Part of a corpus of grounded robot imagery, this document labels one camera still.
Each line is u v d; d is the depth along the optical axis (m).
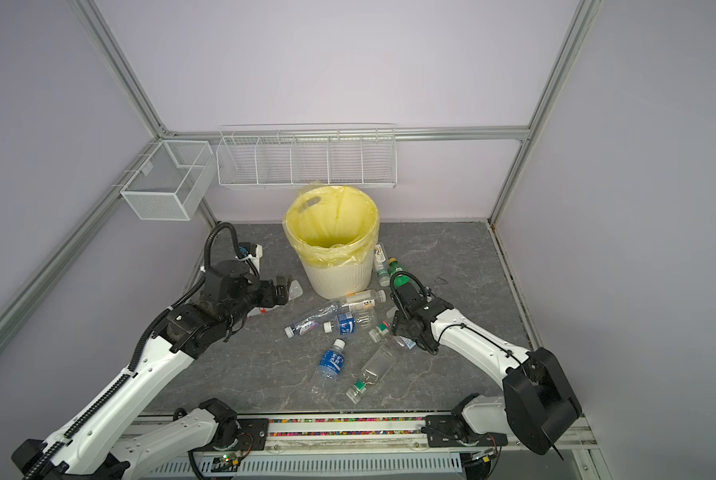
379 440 0.74
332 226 1.01
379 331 0.88
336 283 0.89
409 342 0.82
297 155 0.98
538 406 0.41
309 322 0.89
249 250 0.61
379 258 1.02
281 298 0.66
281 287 0.65
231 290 0.51
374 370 0.79
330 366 0.79
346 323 0.87
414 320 0.61
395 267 1.04
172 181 1.00
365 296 0.98
